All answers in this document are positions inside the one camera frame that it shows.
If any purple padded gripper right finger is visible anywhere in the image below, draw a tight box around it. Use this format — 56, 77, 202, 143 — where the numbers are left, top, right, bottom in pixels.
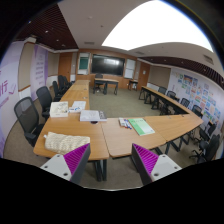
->
132, 144, 181, 185

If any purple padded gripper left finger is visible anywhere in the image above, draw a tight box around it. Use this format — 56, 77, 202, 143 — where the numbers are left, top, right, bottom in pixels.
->
41, 144, 91, 184

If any cream knitted towel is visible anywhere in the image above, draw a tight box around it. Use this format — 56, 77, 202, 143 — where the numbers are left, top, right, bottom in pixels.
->
45, 132, 90, 155

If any left wooden table row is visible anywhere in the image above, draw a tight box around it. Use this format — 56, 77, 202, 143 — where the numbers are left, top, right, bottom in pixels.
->
32, 79, 111, 182

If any wooden table row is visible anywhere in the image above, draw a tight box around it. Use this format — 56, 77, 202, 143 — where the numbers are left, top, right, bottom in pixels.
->
32, 79, 111, 182
101, 86, 203, 158

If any green paper folder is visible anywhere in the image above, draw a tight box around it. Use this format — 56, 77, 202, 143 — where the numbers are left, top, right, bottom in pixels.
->
129, 118, 155, 136

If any right wooden table row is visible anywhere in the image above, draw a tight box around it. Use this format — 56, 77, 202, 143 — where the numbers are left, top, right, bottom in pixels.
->
101, 86, 203, 158

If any white book on table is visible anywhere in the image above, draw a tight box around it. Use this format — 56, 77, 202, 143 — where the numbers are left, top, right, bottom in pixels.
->
80, 110, 107, 121

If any markers pack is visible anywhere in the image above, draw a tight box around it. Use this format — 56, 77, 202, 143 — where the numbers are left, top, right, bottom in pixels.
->
119, 118, 131, 129

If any white box with pattern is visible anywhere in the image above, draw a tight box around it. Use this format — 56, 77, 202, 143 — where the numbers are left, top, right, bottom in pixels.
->
50, 101, 68, 118

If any black chair right near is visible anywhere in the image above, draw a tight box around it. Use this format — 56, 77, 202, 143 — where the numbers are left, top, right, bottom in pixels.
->
191, 135, 220, 164

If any white papers stack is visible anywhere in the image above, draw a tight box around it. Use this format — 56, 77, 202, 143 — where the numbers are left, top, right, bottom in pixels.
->
69, 101, 86, 113

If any near black mesh office chair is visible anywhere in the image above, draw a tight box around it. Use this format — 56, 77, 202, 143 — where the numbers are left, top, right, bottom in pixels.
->
14, 97, 44, 147

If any front wooden desk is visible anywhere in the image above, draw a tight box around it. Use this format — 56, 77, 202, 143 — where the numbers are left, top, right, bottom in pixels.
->
102, 78, 119, 95

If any black chair at front desk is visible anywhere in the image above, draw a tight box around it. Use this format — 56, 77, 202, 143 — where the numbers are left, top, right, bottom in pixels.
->
93, 73, 104, 93

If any white whiteboard right of screen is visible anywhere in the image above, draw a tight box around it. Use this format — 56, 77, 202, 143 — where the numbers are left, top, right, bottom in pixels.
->
124, 59, 136, 79

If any white whiteboard of screen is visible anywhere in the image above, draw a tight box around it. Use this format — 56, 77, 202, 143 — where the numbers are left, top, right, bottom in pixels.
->
124, 59, 136, 79
77, 53, 90, 75

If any white whiteboard left of screen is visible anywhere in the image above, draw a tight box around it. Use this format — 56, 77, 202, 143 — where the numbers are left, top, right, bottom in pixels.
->
77, 53, 90, 75

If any colourful wall poster display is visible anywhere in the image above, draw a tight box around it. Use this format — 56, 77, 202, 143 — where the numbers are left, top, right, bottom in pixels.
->
168, 68, 224, 129

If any large black wall screen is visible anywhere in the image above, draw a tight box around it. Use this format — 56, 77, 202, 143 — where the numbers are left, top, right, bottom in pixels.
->
91, 54, 125, 76

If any purple wall banner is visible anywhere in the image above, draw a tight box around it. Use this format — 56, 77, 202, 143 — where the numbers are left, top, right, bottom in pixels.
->
30, 45, 48, 100

